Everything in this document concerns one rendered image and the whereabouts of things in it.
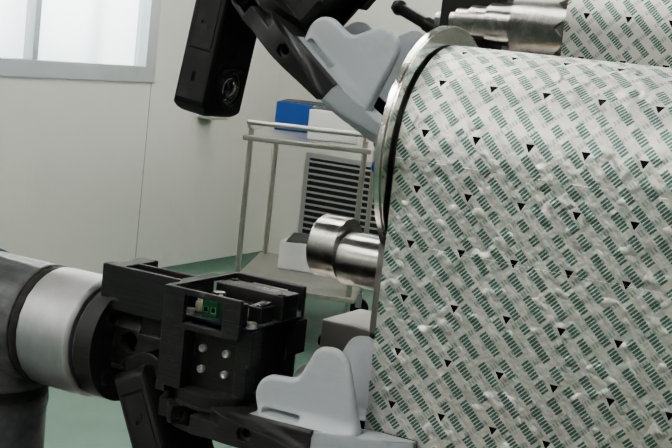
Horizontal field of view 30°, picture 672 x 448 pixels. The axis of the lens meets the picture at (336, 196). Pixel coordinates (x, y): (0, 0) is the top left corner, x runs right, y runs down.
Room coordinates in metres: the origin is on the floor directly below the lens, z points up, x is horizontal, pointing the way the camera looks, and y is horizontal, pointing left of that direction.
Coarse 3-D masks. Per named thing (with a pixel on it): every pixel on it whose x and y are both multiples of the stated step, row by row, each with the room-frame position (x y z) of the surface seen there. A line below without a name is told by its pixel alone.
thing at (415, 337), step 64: (384, 256) 0.67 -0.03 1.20; (448, 256) 0.65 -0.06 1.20; (384, 320) 0.66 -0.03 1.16; (448, 320) 0.65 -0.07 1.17; (512, 320) 0.63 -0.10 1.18; (576, 320) 0.61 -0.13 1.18; (640, 320) 0.60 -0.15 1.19; (384, 384) 0.66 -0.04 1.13; (448, 384) 0.64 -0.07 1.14; (512, 384) 0.63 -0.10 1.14; (576, 384) 0.61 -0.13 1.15; (640, 384) 0.60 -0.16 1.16
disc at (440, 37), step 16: (432, 32) 0.70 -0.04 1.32; (448, 32) 0.71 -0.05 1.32; (464, 32) 0.73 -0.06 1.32; (416, 48) 0.68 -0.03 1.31; (432, 48) 0.70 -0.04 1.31; (416, 64) 0.68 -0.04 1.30; (400, 80) 0.67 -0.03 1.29; (416, 80) 0.68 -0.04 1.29; (400, 96) 0.67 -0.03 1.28; (384, 112) 0.66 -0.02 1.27; (400, 112) 0.67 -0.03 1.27; (384, 128) 0.66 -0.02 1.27; (384, 144) 0.66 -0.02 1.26; (384, 160) 0.66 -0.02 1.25; (384, 176) 0.66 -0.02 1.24; (384, 192) 0.66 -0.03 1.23; (384, 208) 0.66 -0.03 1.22; (384, 224) 0.67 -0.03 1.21; (384, 240) 0.67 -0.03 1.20
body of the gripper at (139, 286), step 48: (144, 288) 0.72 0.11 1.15; (192, 288) 0.71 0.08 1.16; (240, 288) 0.72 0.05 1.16; (288, 288) 0.73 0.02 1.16; (96, 336) 0.72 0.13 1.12; (144, 336) 0.73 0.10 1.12; (192, 336) 0.69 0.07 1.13; (240, 336) 0.67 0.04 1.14; (288, 336) 0.72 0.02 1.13; (96, 384) 0.72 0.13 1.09; (192, 384) 0.70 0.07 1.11; (240, 384) 0.68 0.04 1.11
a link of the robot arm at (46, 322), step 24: (48, 288) 0.75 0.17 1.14; (72, 288) 0.74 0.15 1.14; (96, 288) 0.74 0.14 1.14; (24, 312) 0.74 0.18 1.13; (48, 312) 0.74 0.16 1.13; (72, 312) 0.73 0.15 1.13; (24, 336) 0.74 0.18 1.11; (48, 336) 0.73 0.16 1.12; (72, 336) 0.73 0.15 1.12; (24, 360) 0.74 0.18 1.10; (48, 360) 0.73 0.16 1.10; (72, 360) 0.73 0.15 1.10; (48, 384) 0.75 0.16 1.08; (72, 384) 0.73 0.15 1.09
